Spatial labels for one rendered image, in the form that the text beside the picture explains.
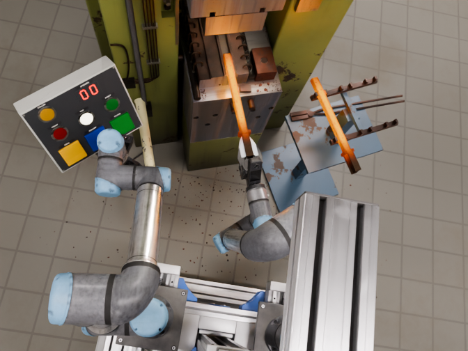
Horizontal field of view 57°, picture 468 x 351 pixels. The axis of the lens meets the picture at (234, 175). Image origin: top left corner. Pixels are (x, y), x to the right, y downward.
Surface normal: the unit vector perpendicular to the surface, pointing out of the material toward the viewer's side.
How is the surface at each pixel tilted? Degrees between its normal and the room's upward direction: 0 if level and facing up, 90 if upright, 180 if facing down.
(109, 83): 60
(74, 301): 6
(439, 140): 0
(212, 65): 0
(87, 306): 18
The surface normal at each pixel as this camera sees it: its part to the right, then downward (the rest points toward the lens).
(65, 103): 0.57, 0.54
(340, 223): 0.12, -0.29
